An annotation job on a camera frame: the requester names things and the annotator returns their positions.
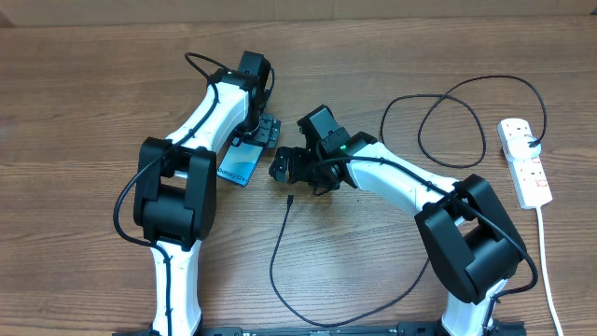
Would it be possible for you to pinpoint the blue Galaxy smartphone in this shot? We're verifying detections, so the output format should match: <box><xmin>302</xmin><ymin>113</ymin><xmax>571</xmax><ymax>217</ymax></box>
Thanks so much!
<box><xmin>217</xmin><ymin>143</ymin><xmax>263</xmax><ymax>187</ymax></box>

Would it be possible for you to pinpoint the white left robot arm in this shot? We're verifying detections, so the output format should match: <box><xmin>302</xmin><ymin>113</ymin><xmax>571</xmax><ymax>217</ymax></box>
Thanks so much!
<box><xmin>113</xmin><ymin>51</ymin><xmax>281</xmax><ymax>335</ymax></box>

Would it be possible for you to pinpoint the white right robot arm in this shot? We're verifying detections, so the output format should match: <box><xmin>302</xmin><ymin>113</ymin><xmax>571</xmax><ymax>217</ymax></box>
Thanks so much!
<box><xmin>269</xmin><ymin>105</ymin><xmax>538</xmax><ymax>335</ymax></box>

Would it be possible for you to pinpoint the white charger plug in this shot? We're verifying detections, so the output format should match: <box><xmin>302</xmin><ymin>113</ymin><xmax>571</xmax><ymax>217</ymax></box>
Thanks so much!
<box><xmin>504</xmin><ymin>135</ymin><xmax>542</xmax><ymax>162</ymax></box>

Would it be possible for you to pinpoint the white power strip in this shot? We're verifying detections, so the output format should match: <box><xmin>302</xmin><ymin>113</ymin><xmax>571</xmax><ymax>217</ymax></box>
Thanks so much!
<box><xmin>497</xmin><ymin>119</ymin><xmax>552</xmax><ymax>209</ymax></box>

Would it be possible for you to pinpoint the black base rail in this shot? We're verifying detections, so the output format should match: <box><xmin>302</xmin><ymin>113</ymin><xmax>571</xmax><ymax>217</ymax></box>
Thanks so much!
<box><xmin>112</xmin><ymin>320</ymin><xmax>527</xmax><ymax>336</ymax></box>

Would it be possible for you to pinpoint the white power strip cord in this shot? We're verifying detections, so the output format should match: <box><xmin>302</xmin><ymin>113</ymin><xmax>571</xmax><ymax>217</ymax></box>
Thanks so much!
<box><xmin>535</xmin><ymin>206</ymin><xmax>565</xmax><ymax>336</ymax></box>

